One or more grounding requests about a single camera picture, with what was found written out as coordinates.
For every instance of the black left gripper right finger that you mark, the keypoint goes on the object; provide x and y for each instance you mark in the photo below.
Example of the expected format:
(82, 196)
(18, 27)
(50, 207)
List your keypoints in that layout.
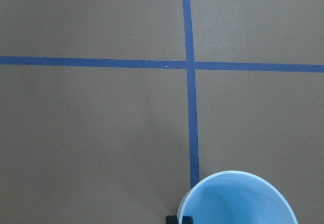
(187, 220)

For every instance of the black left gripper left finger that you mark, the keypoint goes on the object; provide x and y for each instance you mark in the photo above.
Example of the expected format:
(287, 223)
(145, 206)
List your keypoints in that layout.
(171, 219)

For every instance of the blue cup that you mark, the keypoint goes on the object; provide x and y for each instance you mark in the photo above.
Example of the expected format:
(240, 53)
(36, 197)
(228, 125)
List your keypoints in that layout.
(235, 197)

